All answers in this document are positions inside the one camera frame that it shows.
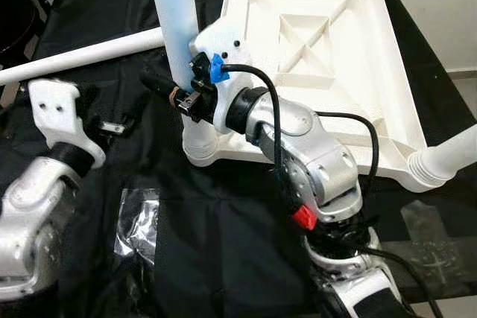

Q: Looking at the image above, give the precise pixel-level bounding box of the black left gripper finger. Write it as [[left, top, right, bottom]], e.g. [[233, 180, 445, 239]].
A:
[[119, 95, 154, 134]]

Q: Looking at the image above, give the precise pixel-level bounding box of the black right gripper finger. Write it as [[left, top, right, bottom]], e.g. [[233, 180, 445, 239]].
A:
[[142, 71, 187, 110]]

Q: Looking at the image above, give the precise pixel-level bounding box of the white plastic table leg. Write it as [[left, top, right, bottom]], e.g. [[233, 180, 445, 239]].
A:
[[0, 28, 166, 86], [408, 124, 477, 189], [145, 0, 222, 168]]

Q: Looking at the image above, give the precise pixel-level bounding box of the clear tape patch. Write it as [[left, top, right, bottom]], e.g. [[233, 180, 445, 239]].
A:
[[112, 188, 162, 264], [388, 199, 477, 290]]

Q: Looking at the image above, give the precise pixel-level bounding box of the black round stool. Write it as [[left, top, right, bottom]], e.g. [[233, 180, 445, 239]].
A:
[[0, 0, 47, 67]]

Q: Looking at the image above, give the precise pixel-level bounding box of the black tablecloth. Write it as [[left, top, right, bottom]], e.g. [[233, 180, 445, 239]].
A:
[[0, 0, 477, 317]]

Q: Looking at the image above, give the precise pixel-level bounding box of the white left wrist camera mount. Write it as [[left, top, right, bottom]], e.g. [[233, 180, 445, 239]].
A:
[[28, 78, 107, 170]]

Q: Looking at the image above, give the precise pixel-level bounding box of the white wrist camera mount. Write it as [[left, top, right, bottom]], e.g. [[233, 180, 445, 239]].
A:
[[28, 78, 107, 170], [194, 16, 256, 135]]

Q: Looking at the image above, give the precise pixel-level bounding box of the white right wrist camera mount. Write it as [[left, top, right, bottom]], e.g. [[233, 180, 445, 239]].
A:
[[194, 16, 256, 135]]

